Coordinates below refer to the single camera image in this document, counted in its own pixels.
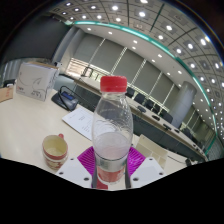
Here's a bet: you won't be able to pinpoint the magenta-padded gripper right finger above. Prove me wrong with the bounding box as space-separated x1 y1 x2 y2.
125 145 167 190

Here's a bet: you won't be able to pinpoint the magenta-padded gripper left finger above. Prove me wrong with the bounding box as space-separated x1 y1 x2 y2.
54 145 99 190

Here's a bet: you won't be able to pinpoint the clear red-capped water bottle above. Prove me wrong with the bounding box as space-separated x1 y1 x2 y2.
91 75 134 186

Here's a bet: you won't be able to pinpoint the beige compartment organizer tray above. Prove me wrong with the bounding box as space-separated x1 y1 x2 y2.
134 133 169 168

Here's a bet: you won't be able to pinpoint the red and cream mug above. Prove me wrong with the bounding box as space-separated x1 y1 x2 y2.
41 133 69 171

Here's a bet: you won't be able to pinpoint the white printed paper sheet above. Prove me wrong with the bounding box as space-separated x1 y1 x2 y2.
61 106 96 141

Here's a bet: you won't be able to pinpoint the black desk microphone units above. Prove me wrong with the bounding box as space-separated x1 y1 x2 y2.
136 104 198 166

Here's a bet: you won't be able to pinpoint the row of black office chairs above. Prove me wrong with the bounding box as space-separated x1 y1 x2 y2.
124 85 174 124

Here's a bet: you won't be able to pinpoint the large white printed carton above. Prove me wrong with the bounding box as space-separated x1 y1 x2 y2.
15 61 60 102

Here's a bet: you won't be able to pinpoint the flat brown cardboard sheet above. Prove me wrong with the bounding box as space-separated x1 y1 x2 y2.
0 85 15 104

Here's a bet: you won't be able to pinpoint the round ceiling lights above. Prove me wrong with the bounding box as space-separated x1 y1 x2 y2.
49 0 224 134

